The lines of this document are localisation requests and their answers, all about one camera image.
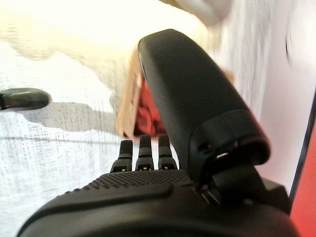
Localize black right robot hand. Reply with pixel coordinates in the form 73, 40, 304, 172
17, 29, 301, 237

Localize red garment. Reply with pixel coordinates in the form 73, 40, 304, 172
134, 81, 168, 138

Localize brown rectangular laundry basket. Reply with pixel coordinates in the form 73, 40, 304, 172
115, 46, 235, 139

